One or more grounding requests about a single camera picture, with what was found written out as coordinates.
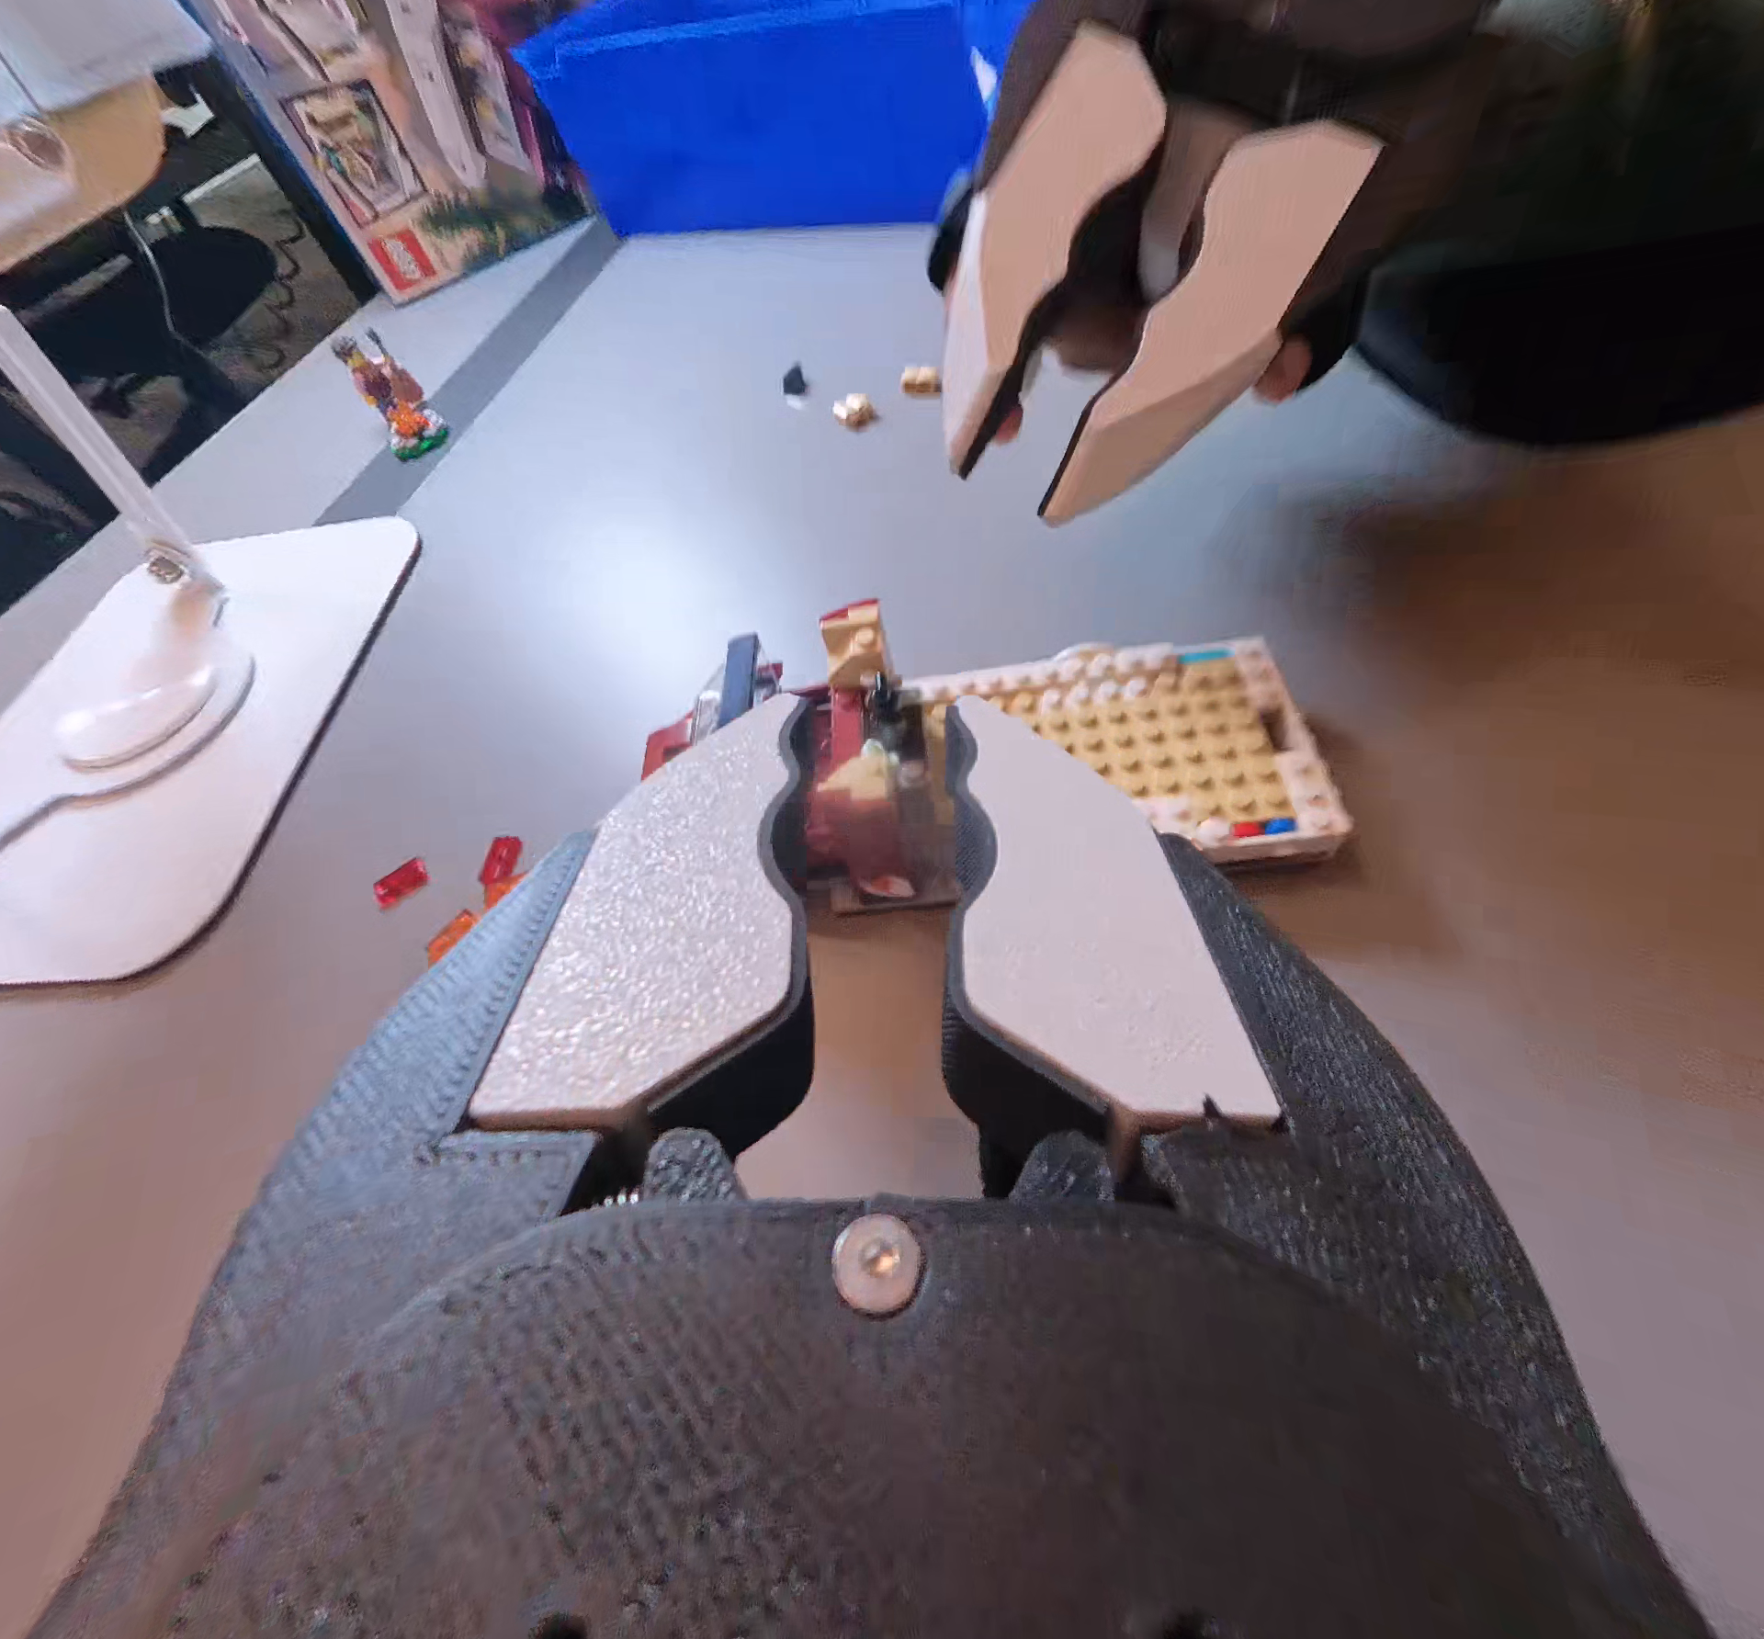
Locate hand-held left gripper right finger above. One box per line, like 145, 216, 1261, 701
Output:
941, 697, 1287, 1188

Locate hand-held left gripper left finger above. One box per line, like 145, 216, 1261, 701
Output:
465, 691, 816, 1160

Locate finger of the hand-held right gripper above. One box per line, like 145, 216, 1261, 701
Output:
1037, 124, 1386, 528
943, 21, 1174, 482

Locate dark red toy brick model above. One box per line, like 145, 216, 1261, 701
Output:
642, 598, 967, 917

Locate person's right hand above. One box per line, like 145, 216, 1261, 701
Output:
989, 337, 1314, 445

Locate blue plastic bin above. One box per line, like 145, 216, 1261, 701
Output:
509, 0, 1147, 239

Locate white desk lamp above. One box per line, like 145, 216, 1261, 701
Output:
0, 81, 421, 989

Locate small toy figure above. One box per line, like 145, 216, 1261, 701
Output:
331, 329, 452, 462

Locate toy brick set box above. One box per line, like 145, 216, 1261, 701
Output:
83, 0, 597, 306

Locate black office chair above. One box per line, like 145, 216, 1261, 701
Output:
0, 54, 285, 429

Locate tan toy brick base plate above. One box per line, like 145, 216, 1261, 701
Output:
899, 638, 1356, 870

